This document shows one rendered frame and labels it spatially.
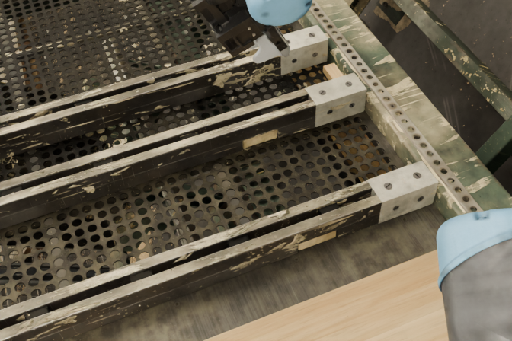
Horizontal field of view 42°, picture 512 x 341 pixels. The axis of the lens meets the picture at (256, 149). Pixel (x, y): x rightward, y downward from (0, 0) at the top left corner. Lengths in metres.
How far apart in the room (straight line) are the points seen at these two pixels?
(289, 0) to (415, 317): 0.67
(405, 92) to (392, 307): 0.52
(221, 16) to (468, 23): 1.66
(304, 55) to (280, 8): 0.86
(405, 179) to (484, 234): 0.87
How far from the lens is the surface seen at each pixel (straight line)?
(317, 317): 1.20
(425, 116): 1.48
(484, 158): 2.17
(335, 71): 1.60
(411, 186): 1.31
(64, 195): 1.38
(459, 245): 0.46
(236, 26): 0.97
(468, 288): 0.45
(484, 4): 2.52
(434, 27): 2.39
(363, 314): 1.21
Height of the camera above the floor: 2.00
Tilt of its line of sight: 38 degrees down
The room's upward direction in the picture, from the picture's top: 80 degrees counter-clockwise
